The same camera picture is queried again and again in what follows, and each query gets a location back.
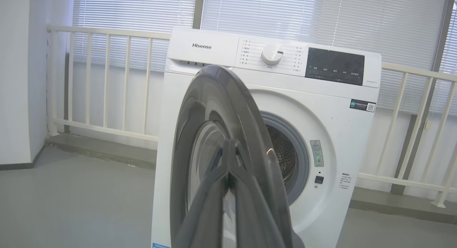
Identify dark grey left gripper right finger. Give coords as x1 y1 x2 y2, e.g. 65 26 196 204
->
228 139 287 248

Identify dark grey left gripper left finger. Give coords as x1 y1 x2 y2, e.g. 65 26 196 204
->
171 139 229 248

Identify black round glass washer door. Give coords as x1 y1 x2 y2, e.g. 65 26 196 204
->
170 65 297 248

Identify white Hisense washing machine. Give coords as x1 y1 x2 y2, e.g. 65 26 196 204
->
151 26 382 248

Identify white washing machine dial knob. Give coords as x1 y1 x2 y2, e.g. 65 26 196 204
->
261 44 285 65

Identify black washing machine display panel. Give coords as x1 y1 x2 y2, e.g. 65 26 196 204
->
305 47 365 86

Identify grey rubber drum gasket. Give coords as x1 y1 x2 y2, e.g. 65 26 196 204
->
262 112 310 205

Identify grey green warning sticker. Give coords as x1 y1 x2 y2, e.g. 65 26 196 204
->
310 140 325 168

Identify black QR code sticker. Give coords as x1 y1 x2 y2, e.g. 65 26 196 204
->
350 99 376 113

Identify white metal railing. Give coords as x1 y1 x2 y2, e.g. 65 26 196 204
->
46 25 457 208

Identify white window blinds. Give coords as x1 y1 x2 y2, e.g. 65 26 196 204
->
72 0 457 116

